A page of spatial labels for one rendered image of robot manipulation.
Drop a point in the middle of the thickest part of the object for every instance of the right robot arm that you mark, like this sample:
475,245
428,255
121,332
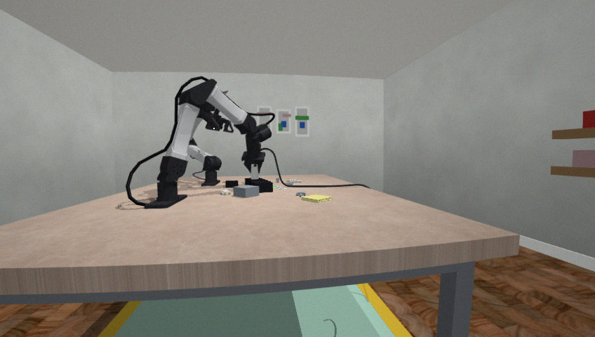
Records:
174,164

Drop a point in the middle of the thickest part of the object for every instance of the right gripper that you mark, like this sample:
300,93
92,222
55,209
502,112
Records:
253,156

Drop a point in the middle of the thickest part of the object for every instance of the pale yellow square pad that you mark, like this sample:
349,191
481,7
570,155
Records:
317,198

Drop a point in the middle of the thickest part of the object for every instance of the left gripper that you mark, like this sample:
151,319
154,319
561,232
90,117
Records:
214,122

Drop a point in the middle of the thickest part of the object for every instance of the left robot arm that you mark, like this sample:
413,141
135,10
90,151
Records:
211,164

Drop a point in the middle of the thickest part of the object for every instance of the black power strip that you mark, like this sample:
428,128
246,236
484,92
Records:
264,185

